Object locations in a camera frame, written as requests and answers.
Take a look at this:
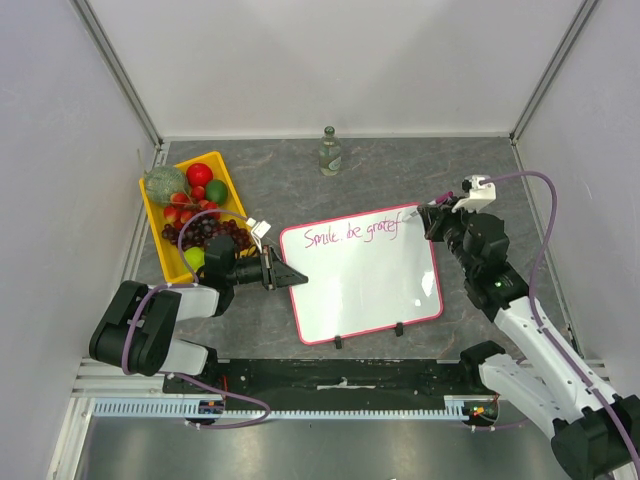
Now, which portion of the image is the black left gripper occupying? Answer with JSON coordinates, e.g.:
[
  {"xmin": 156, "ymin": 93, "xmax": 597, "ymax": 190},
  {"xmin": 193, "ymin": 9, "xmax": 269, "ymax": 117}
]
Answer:
[{"xmin": 226, "ymin": 245, "xmax": 307, "ymax": 291}]

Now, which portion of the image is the magenta whiteboard marker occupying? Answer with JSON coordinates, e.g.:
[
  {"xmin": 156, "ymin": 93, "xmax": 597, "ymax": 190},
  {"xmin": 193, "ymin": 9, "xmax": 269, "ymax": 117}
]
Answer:
[{"xmin": 402, "ymin": 191, "xmax": 453, "ymax": 222}]

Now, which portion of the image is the pink framed whiteboard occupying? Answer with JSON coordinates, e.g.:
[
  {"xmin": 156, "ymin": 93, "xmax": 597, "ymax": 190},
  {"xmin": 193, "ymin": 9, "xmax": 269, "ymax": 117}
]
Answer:
[{"xmin": 280, "ymin": 204, "xmax": 444, "ymax": 345}]

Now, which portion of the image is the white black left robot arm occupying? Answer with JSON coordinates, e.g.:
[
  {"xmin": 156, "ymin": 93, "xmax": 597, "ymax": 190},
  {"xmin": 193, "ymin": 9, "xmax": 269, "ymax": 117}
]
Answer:
[{"xmin": 89, "ymin": 235, "xmax": 308, "ymax": 393}]

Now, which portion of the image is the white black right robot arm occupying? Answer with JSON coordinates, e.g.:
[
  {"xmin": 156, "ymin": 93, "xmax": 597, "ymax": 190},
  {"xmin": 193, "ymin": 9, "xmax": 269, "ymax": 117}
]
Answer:
[{"xmin": 417, "ymin": 199, "xmax": 639, "ymax": 479}]

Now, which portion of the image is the light green apple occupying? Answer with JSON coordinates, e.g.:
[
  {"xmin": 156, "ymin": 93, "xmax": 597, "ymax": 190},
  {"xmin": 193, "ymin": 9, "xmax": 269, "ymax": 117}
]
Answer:
[{"xmin": 183, "ymin": 247, "xmax": 205, "ymax": 272}]

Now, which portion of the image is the purple grape bunch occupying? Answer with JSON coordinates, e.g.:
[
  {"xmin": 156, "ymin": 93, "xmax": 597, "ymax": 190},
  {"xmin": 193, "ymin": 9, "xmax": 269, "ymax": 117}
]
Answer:
[{"xmin": 161, "ymin": 213, "xmax": 254, "ymax": 254}]

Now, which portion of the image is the green lime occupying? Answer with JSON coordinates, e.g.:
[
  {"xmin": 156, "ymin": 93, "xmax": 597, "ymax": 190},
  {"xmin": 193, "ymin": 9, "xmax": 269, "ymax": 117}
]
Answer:
[{"xmin": 205, "ymin": 179, "xmax": 229, "ymax": 206}]

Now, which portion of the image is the red strawberry cluster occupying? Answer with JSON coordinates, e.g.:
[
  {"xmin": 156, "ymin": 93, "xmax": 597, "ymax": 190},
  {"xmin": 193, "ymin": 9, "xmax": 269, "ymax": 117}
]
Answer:
[{"xmin": 163, "ymin": 186, "xmax": 218, "ymax": 227}]

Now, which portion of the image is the clear glass soda bottle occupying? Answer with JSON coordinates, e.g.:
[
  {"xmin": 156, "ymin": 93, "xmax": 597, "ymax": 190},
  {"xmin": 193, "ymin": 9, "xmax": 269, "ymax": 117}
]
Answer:
[{"xmin": 318, "ymin": 126, "xmax": 342, "ymax": 176}]

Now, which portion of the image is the red apple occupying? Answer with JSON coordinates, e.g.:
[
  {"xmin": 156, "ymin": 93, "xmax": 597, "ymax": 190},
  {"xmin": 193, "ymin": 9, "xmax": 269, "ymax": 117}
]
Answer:
[{"xmin": 186, "ymin": 162, "xmax": 214, "ymax": 188}]

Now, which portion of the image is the green netted melon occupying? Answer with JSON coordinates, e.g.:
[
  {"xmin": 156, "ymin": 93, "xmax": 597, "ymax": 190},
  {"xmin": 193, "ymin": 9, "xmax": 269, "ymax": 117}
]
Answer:
[{"xmin": 143, "ymin": 165, "xmax": 187, "ymax": 206}]

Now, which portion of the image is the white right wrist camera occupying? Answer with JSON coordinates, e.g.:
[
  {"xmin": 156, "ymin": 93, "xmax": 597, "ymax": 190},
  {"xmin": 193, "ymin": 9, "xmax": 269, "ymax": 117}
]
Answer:
[{"xmin": 452, "ymin": 175, "xmax": 497, "ymax": 213}]

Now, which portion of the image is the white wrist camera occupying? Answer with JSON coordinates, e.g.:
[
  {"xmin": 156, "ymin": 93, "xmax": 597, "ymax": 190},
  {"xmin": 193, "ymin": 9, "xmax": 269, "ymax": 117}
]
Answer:
[
  {"xmin": 246, "ymin": 217, "xmax": 271, "ymax": 250},
  {"xmin": 452, "ymin": 175, "xmax": 497, "ymax": 213}
]

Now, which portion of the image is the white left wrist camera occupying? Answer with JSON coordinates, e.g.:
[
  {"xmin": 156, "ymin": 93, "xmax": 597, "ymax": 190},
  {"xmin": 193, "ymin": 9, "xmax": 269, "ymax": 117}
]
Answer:
[{"xmin": 246, "ymin": 217, "xmax": 271, "ymax": 250}]

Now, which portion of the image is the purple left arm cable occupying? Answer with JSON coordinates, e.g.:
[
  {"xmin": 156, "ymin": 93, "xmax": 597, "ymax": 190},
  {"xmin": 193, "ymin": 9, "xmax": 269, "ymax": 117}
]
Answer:
[{"xmin": 119, "ymin": 208, "xmax": 274, "ymax": 432}]

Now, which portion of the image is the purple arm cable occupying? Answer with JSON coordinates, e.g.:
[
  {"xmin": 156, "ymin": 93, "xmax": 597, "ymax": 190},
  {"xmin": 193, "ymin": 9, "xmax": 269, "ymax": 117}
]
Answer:
[
  {"xmin": 119, "ymin": 208, "xmax": 274, "ymax": 432},
  {"xmin": 487, "ymin": 170, "xmax": 640, "ymax": 471}
]

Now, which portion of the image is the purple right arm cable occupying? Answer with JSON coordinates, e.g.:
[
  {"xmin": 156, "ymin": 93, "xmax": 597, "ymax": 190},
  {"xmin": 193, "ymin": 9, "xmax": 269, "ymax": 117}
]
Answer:
[{"xmin": 487, "ymin": 170, "xmax": 640, "ymax": 471}]

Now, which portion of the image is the white cable duct rail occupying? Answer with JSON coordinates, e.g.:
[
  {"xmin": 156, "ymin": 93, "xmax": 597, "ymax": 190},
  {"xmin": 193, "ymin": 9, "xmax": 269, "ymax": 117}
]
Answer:
[{"xmin": 93, "ymin": 397, "xmax": 468, "ymax": 421}]

